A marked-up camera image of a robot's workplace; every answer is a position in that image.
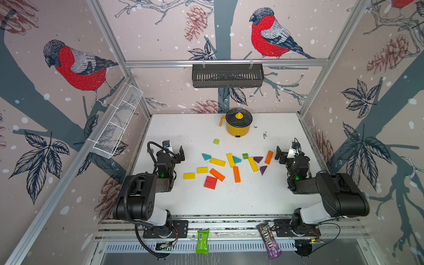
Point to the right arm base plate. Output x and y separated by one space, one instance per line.
285 228

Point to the yellow pot with lid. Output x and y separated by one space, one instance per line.
238 122

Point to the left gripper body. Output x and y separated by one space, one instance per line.
174 157

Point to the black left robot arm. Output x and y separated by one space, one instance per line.
135 202

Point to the green snack packet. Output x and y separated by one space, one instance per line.
202 242

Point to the long yellow rectangle block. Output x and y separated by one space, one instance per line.
217 162

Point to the orange block far right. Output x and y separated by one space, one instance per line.
269 157

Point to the yellow block right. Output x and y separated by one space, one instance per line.
253 164

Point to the purple triangle block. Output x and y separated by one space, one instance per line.
258 159
263 169

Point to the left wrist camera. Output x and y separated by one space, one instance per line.
167 144

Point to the purple triangle block lower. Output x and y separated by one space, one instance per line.
263 169

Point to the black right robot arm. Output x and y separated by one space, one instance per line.
340 196

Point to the orange upright block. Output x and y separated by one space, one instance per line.
236 174

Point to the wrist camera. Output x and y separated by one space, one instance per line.
294 150
167 144

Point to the teal triangle block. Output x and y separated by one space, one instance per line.
206 157
236 159

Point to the leftmost yellow block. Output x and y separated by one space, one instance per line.
189 176

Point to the purple m&m candy packet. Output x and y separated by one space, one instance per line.
271 245

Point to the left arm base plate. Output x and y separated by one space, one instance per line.
175 229

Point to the black wire shelf basket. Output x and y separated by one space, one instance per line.
227 76

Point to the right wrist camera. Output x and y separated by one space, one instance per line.
294 150

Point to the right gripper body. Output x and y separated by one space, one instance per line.
286 157

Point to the purple triangle block upper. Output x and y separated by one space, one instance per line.
258 159

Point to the orange slanted block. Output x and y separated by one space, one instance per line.
217 175

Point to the small yellow block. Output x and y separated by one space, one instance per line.
202 170

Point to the red square block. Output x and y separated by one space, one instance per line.
210 182

